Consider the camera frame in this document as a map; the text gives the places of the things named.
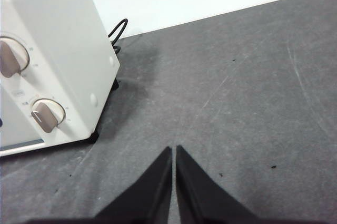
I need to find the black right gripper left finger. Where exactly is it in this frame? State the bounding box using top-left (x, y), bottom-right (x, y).
top-left (92, 146), bottom-right (173, 224)

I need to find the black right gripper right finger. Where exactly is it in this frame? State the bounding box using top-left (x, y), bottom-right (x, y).
top-left (175, 144), bottom-right (264, 224)

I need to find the black power cable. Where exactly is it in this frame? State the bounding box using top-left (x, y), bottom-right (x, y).
top-left (106, 18), bottom-right (129, 54)

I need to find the white toaster oven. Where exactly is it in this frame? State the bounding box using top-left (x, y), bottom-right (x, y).
top-left (0, 0), bottom-right (121, 158)

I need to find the beige oven knob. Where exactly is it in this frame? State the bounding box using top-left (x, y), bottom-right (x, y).
top-left (0, 36), bottom-right (31, 79)
top-left (31, 98), bottom-right (66, 133)

